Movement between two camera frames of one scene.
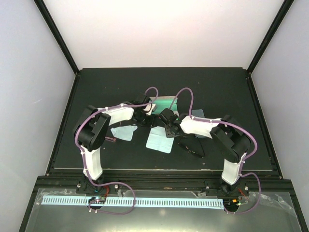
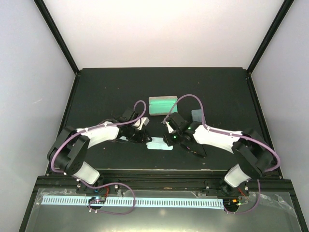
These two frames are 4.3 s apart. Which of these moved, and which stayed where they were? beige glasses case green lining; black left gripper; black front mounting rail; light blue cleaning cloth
Moved: black left gripper; light blue cleaning cloth
Stayed: black front mounting rail; beige glasses case green lining
